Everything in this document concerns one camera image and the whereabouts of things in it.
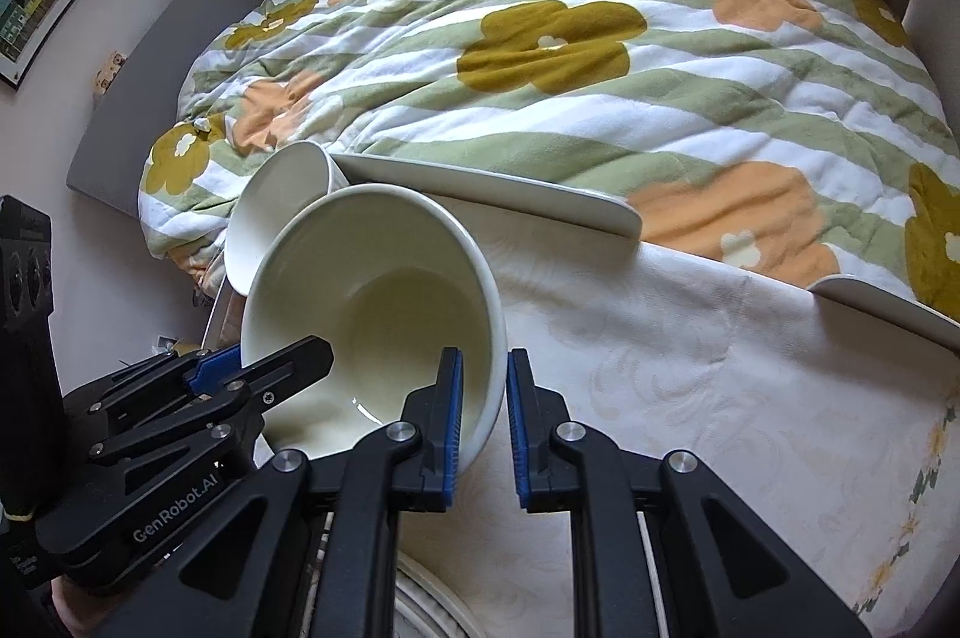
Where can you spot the plain white plate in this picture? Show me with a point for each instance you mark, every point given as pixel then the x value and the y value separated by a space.
pixel 426 608

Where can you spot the cream smooth bowl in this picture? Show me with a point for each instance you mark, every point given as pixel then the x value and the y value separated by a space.
pixel 390 279

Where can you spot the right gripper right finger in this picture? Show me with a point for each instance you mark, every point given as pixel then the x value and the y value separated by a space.
pixel 564 466

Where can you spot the grey padded headboard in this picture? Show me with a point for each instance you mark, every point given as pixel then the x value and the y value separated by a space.
pixel 140 103

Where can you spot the white ribbed bowl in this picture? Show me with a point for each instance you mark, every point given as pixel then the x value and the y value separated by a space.
pixel 285 185

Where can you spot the floral striped quilt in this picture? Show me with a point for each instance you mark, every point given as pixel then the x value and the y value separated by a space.
pixel 792 138

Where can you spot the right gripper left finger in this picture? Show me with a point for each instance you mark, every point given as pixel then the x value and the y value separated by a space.
pixel 407 466

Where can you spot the white bed tray table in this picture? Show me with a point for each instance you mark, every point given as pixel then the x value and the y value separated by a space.
pixel 611 215

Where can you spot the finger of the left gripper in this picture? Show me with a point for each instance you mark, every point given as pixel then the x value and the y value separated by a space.
pixel 261 387
pixel 157 385

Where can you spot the left human hand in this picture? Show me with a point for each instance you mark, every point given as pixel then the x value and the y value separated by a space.
pixel 79 611

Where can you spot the cream floral tablecloth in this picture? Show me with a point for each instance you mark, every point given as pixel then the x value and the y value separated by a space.
pixel 839 429

